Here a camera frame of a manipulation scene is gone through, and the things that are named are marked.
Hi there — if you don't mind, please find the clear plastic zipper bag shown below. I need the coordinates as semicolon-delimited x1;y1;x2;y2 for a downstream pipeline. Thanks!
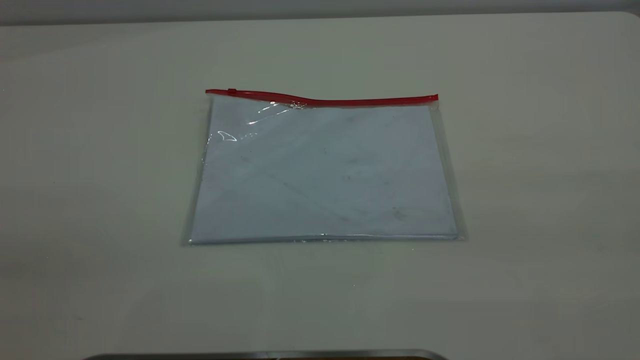
181;88;468;247

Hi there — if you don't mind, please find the white paper stack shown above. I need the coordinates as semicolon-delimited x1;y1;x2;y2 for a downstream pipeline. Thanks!
190;96;459;244

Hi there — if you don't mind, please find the grey metal base edge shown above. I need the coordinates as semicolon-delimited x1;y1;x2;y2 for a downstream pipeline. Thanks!
82;349;448;360

